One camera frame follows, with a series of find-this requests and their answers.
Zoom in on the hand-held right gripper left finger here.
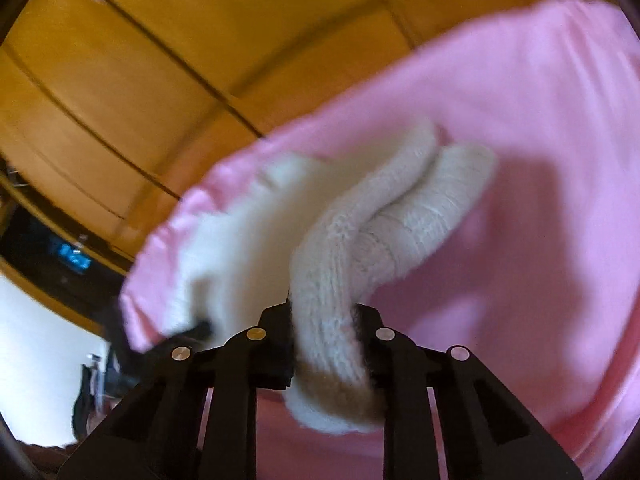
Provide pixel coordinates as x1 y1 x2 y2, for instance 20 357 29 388
56 302 297 480

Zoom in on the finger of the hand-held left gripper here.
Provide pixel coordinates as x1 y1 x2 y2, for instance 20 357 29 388
101 305 215 378

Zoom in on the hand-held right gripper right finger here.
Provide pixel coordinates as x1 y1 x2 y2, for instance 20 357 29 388
352 304 585 480

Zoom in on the white knit garment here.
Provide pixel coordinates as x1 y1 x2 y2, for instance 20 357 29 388
167 117 499 435

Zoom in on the black device with blue display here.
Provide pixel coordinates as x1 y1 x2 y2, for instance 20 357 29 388
0 200 132 313

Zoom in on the pink bed sheet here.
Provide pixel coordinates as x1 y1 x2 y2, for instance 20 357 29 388
119 0 640 480

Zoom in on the dark cloth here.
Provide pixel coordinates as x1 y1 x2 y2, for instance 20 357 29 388
71 351 137 442

